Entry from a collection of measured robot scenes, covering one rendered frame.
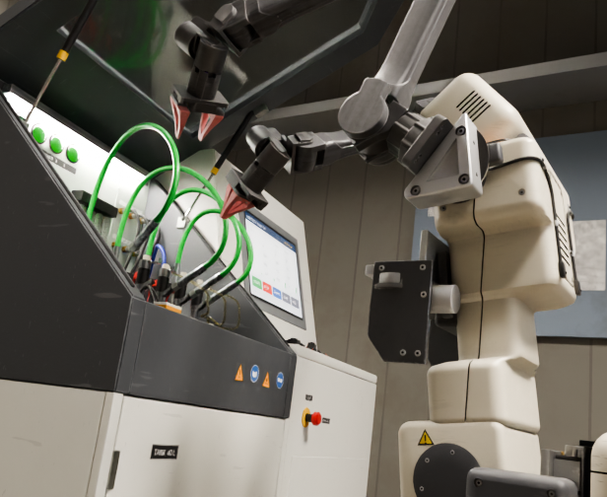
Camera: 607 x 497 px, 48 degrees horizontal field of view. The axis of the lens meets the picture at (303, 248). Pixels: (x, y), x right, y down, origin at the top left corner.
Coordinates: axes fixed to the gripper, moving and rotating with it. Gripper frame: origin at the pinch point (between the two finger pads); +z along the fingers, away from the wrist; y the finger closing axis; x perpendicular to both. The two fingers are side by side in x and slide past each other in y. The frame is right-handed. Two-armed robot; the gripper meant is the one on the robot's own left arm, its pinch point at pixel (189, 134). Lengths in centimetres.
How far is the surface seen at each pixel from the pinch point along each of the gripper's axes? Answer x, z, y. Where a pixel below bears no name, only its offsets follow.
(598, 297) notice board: -6, 53, -192
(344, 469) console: 21, 95, -69
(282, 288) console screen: -34, 68, -63
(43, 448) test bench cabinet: 43, 39, 30
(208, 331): 27.1, 29.5, -2.7
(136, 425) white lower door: 45, 33, 16
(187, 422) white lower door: 40, 41, 3
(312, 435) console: 22, 74, -48
